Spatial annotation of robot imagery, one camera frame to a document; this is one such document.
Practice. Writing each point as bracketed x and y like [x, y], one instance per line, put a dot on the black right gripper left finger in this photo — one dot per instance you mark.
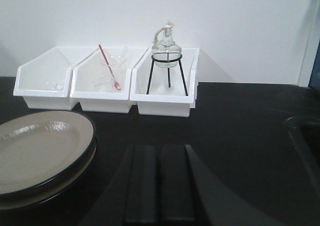
[130, 199]

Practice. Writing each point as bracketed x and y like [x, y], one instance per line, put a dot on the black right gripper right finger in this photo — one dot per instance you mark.
[189, 195]

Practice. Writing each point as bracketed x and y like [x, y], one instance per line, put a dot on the tan plate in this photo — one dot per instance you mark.
[51, 188]
[37, 147]

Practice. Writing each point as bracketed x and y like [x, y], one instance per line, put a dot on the white bin right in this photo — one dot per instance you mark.
[164, 100]

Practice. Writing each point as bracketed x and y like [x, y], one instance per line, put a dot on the white bin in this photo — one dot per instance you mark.
[106, 101]
[164, 100]
[44, 82]

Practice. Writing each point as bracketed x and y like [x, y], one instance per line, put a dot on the white bin middle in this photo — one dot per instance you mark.
[106, 101]

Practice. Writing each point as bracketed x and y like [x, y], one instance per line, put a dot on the black sink basin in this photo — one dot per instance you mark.
[304, 131]

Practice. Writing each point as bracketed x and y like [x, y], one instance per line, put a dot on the clear glass beaker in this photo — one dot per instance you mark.
[113, 68]

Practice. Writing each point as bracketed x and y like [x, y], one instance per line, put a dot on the glass alcohol lamp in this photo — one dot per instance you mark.
[164, 43]

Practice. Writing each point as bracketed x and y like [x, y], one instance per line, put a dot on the white bin left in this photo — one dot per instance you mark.
[44, 82]

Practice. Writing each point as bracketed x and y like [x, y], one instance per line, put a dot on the black wire tripod stand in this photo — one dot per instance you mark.
[167, 61]

